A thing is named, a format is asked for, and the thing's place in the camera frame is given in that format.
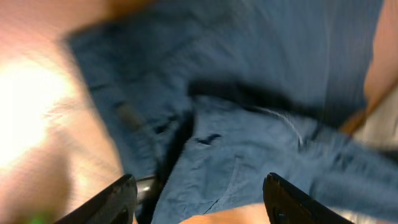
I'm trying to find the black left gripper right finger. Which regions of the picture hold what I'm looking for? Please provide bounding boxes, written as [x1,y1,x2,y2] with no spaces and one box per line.
[263,172,353,224]

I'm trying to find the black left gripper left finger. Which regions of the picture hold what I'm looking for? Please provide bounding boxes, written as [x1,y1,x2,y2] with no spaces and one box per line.
[55,174,137,224]

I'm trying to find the navy blue shorts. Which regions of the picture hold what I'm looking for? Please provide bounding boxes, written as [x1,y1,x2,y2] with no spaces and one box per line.
[68,0,397,223]

